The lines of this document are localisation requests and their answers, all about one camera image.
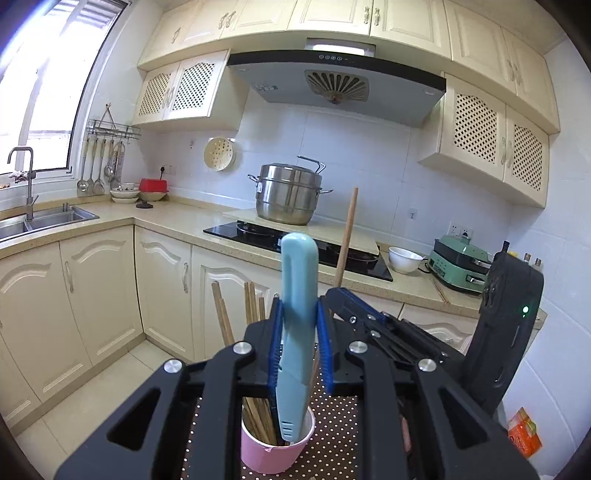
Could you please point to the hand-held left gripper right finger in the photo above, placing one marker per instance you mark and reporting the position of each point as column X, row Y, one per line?
column 324, row 355

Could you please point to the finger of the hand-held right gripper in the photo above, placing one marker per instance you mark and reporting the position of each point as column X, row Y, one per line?
column 364, row 323

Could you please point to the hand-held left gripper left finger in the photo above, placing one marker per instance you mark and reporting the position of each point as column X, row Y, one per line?
column 274, row 350

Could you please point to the light blue knife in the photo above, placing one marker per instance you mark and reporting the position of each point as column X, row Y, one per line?
column 298, row 323

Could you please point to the wooden chopstick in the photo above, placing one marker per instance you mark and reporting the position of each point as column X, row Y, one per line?
column 258, row 424
column 224, row 314
column 262, row 309
column 254, row 304
column 248, row 304

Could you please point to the pink cup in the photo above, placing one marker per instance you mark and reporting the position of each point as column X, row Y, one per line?
column 277, row 457

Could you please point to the brown polka-dot tablecloth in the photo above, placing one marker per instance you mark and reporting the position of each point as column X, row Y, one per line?
column 332, row 438

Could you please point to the green electric cooker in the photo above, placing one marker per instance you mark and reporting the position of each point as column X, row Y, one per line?
column 455, row 258

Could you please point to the long wooden stick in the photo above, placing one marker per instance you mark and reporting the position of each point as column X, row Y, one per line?
column 347, row 230

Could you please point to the orange snack packet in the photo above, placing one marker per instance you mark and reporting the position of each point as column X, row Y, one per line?
column 524, row 436

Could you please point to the black gas stove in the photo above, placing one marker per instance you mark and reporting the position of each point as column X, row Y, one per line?
column 221, row 230

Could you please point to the beige board under pot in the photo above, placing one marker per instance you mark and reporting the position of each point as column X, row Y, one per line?
column 244, row 216

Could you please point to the stainless steel steamer pot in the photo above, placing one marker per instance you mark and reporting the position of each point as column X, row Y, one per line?
column 286, row 198

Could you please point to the beige kitchen countertop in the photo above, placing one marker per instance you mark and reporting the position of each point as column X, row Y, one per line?
column 184, row 221

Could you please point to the cream lower kitchen cabinets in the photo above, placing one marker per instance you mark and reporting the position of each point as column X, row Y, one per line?
column 101, row 300

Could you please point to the cream kitchen cabinets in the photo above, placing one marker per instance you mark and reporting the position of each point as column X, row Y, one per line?
column 415, row 18
column 101, row 300

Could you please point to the white bowl under red container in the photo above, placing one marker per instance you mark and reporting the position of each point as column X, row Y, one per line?
column 152, row 197

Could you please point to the cream perforated round tray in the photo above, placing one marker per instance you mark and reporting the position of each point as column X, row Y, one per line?
column 220, row 153

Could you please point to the red container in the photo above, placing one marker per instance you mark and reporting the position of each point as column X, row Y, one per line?
column 152, row 185

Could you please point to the wide white bowl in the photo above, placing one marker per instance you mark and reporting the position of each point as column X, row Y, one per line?
column 124, row 197

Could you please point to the small filled bowl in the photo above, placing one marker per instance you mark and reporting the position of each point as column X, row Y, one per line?
column 127, row 187

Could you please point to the hanging metal skimmer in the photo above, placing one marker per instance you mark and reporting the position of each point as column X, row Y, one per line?
column 119, row 157

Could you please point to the stainless steel sink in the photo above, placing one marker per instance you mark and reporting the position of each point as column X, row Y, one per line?
column 60, row 215

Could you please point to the grey range hood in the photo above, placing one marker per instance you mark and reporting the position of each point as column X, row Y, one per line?
column 277, row 78

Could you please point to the metal sink faucet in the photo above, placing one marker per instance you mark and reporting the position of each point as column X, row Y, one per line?
column 30, row 194

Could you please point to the cream upper kitchen cabinets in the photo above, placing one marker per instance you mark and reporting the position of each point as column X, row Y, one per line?
column 415, row 18

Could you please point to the kitchen window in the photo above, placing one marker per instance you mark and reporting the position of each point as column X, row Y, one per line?
column 46, row 92

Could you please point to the wall power outlet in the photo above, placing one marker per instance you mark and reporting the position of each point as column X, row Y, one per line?
column 167, row 169
column 461, row 229

